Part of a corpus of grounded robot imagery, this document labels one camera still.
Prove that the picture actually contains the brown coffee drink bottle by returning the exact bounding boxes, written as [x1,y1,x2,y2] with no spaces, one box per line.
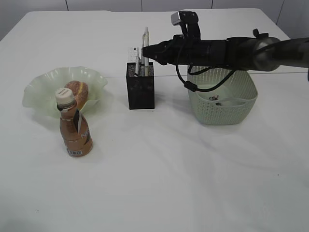
[55,88,93,157]

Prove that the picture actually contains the green ruffled glass plate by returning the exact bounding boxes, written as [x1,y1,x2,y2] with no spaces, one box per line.
[22,66,108,118]

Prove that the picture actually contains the blue grey click pen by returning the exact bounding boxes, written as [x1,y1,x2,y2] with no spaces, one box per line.
[134,56,140,76]

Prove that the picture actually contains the sugared bread bun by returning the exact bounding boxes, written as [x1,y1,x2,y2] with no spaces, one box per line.
[65,81,88,110]

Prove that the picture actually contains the black mesh pen holder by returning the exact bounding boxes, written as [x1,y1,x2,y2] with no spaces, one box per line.
[126,62,155,110]

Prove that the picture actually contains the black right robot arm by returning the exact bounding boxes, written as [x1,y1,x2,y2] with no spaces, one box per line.
[142,29,309,72]

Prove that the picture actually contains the light green woven basket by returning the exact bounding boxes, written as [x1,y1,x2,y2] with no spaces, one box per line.
[188,71,258,125]

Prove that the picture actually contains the white green pen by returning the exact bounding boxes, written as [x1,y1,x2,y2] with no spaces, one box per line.
[142,27,149,76]

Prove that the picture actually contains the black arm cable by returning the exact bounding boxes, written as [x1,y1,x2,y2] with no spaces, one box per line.
[175,64,236,93]

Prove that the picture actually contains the grey black click pen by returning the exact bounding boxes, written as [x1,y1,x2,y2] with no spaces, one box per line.
[140,43,144,66]

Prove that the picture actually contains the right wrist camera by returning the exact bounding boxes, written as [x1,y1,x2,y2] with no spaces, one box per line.
[171,11,198,26]

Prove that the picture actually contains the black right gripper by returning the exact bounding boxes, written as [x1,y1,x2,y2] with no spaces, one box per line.
[142,36,228,67]

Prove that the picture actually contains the clear plastic ruler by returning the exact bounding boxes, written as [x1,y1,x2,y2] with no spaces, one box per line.
[127,47,139,62]

